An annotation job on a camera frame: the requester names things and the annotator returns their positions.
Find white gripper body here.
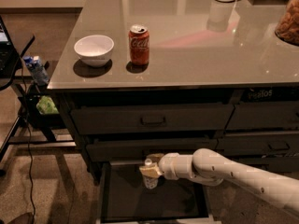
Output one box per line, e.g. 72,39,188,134
159,153,195,180

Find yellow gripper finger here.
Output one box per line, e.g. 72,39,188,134
139,165,162,178
146,153,164,163

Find clear plastic water bottle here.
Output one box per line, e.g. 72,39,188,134
143,159,158,189

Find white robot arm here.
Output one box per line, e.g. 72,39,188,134
139,148,299,217

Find open bottom left drawer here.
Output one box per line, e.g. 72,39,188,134
96,163,214,224

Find top left drawer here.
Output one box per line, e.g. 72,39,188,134
70,104,234,134

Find middle left drawer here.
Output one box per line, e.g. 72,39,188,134
86,137,217,162

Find top right drawer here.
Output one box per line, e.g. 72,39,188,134
227,101,299,130

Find middle right drawer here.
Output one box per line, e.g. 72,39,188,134
215,132,299,157

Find orange soda can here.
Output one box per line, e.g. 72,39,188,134
128,24,150,65

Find green snack bag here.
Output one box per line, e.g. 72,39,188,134
36,96,58,115

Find white ceramic bowl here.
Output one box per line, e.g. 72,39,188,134
74,35,114,67

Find brown shoe tip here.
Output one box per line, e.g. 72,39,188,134
8,213,35,224

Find black laptop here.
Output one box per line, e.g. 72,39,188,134
0,16,19,78

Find black side desk frame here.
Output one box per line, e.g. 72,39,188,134
0,35,77,176

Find black power cable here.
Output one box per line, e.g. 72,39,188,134
19,56,37,224

